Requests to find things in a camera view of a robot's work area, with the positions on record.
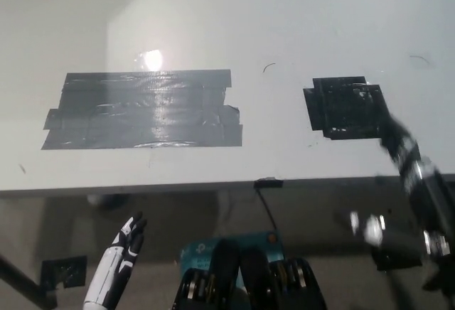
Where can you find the white and black left hand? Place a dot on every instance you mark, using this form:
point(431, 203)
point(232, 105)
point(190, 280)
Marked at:
point(122, 253)

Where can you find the white and black right hand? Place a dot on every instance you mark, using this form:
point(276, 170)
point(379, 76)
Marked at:
point(409, 160)

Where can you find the black ribbed robot torso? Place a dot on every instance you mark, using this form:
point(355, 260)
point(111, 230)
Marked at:
point(256, 281)

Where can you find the black floor tape patch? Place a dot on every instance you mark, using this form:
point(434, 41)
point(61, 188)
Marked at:
point(398, 261)
point(64, 271)

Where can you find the teal router box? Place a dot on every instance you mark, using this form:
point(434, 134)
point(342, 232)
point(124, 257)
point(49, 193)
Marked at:
point(199, 251)

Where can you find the black tape square marker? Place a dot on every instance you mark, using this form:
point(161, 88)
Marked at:
point(341, 107)

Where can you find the dark metal table leg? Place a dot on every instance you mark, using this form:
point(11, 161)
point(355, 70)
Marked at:
point(25, 278)

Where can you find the grey duct tape patch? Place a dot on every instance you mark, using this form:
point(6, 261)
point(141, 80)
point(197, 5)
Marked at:
point(145, 111)

